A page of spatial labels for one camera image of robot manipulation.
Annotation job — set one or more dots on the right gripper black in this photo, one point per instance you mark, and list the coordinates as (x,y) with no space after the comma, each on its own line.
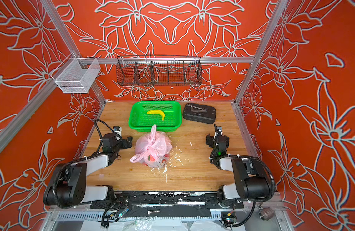
(217,140)

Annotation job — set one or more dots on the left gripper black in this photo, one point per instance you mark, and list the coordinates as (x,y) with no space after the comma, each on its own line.
(124,142)

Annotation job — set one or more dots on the pink plastic bag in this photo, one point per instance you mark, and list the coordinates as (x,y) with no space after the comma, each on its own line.
(153,149)

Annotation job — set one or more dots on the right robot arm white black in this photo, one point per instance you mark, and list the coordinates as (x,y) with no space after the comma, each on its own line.
(253,180)

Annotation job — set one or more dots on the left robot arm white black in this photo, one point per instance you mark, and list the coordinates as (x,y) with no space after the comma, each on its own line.
(68,186)

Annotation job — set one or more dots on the green plastic basket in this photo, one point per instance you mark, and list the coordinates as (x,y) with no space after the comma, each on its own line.
(140,121)

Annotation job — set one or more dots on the black tool case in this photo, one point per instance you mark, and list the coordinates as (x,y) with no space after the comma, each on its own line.
(199,113)

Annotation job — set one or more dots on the yellow banana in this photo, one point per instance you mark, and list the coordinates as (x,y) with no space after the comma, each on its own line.
(157,112)

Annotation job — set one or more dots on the metal cylinder fitting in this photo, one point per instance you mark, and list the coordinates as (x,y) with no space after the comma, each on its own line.
(266,214)

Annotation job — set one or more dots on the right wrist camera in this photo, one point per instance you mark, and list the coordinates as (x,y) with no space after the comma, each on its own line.
(218,130)

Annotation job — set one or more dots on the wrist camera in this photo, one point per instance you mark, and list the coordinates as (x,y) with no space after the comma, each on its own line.
(117,130)
(218,130)

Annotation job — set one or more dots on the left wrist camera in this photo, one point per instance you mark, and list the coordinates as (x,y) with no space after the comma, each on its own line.
(117,130)

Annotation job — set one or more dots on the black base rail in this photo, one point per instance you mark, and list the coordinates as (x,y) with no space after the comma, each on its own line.
(182,205)

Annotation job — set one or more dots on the clear plastic wall bin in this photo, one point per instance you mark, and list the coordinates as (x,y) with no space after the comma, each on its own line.
(74,77)

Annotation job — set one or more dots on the black wire basket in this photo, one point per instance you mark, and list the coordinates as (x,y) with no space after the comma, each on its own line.
(159,71)

